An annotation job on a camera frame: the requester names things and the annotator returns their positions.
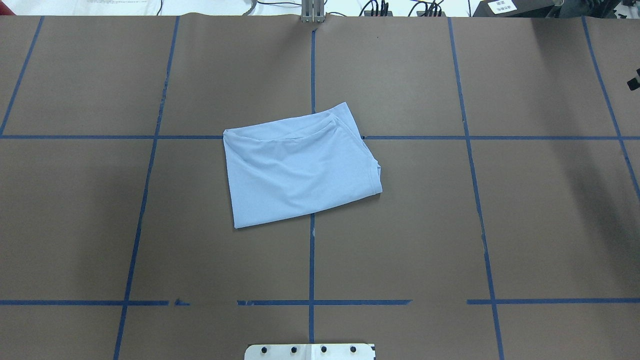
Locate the light blue t-shirt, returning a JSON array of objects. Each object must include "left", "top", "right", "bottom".
[{"left": 222, "top": 102, "right": 383, "bottom": 229}]

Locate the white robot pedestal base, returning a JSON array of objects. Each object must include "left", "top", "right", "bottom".
[{"left": 243, "top": 342, "right": 377, "bottom": 360}]

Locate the black power adapter box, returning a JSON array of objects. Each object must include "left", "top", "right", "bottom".
[{"left": 471, "top": 0, "right": 563, "bottom": 18}]

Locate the aluminium frame post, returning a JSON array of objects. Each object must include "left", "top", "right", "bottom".
[{"left": 300, "top": 0, "right": 326, "bottom": 24}]

